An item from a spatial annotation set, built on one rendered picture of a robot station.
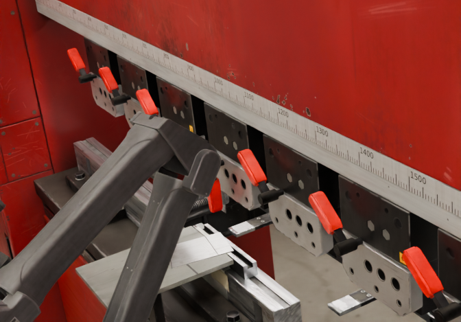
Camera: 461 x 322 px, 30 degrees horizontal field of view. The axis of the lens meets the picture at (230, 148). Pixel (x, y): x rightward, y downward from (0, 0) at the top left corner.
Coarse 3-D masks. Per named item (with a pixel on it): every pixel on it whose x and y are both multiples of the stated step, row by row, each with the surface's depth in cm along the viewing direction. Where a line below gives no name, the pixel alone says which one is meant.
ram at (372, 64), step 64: (64, 0) 206; (128, 0) 170; (192, 0) 144; (256, 0) 126; (320, 0) 111; (384, 0) 100; (448, 0) 90; (192, 64) 152; (256, 64) 131; (320, 64) 116; (384, 64) 103; (448, 64) 93; (256, 128) 138; (384, 128) 107; (448, 128) 96; (384, 192) 111
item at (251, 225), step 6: (258, 216) 182; (264, 216) 181; (246, 222) 180; (252, 222) 179; (258, 222) 179; (264, 222) 179; (270, 222) 179; (228, 228) 178; (234, 228) 178; (240, 228) 178; (246, 228) 178; (252, 228) 177; (258, 228) 178; (234, 234) 177; (240, 234) 176
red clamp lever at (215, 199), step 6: (222, 162) 151; (216, 180) 151; (216, 186) 151; (216, 192) 152; (210, 198) 152; (216, 198) 152; (210, 204) 153; (216, 204) 153; (210, 210) 154; (216, 210) 153
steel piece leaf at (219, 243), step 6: (216, 234) 177; (210, 240) 175; (216, 240) 175; (222, 240) 175; (216, 246) 173; (222, 246) 172; (228, 246) 172; (216, 252) 171; (222, 252) 170; (228, 252) 170
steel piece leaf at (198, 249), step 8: (192, 240) 176; (200, 240) 176; (176, 248) 174; (184, 248) 174; (192, 248) 173; (200, 248) 173; (208, 248) 172; (176, 256) 171; (184, 256) 171; (192, 256) 170; (200, 256) 170; (208, 256) 170; (176, 264) 168; (184, 264) 168
